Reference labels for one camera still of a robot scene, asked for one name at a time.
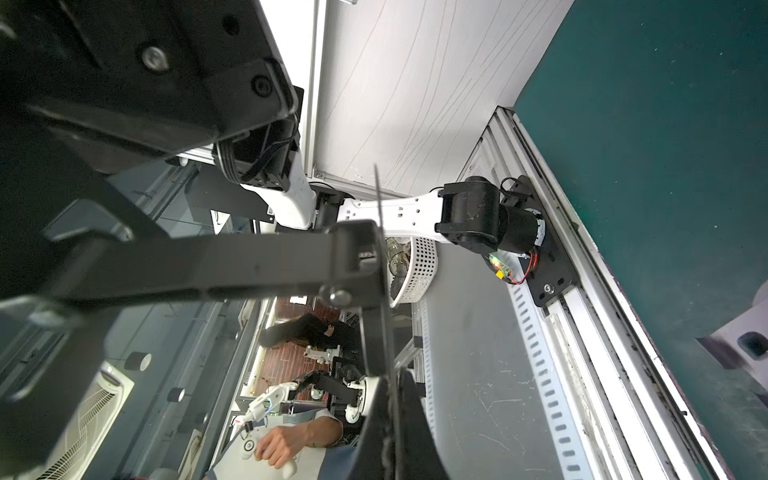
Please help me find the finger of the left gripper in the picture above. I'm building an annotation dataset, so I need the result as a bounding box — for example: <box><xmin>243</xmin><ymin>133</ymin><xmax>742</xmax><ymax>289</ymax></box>
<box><xmin>1</xmin><ymin>221</ymin><xmax>387</xmax><ymax>311</ymax></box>

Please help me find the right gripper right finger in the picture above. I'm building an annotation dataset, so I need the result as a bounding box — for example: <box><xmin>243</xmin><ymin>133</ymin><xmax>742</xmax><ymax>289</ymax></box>
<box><xmin>396</xmin><ymin>369</ymin><xmax>449</xmax><ymax>479</ymax></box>

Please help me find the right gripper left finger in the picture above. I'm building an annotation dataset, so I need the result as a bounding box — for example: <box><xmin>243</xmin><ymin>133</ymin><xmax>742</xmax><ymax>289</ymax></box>
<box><xmin>347</xmin><ymin>377</ymin><xmax>395</xmax><ymax>480</ymax></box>

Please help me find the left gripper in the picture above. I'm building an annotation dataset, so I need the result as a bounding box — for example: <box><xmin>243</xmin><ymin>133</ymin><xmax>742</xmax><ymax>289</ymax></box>
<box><xmin>1</xmin><ymin>1</ymin><xmax>299</xmax><ymax>173</ymax></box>

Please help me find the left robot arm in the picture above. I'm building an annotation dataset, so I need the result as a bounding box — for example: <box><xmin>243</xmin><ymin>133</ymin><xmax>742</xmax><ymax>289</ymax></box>
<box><xmin>1</xmin><ymin>1</ymin><xmax>548</xmax><ymax>317</ymax></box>

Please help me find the purple phone stand front left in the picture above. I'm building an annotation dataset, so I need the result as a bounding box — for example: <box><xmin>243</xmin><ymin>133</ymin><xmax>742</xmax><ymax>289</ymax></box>
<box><xmin>696</xmin><ymin>280</ymin><xmax>767</xmax><ymax>408</ymax></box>

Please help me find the person's hand in background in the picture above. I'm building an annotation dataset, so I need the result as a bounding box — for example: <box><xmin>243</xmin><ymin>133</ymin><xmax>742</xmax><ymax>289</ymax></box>
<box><xmin>255</xmin><ymin>424</ymin><xmax>323</xmax><ymax>469</ymax></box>

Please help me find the white vent strip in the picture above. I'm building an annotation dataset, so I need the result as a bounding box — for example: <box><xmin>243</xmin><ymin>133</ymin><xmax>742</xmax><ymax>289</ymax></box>
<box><xmin>508</xmin><ymin>285</ymin><xmax>594</xmax><ymax>479</ymax></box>

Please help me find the green table mat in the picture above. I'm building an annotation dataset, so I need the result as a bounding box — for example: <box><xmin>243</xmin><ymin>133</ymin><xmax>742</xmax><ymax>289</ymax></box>
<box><xmin>515</xmin><ymin>1</ymin><xmax>767</xmax><ymax>479</ymax></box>

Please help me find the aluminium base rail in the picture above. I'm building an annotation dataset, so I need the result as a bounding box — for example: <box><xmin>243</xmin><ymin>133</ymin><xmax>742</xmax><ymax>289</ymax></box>
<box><xmin>464</xmin><ymin>107</ymin><xmax>731</xmax><ymax>479</ymax></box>

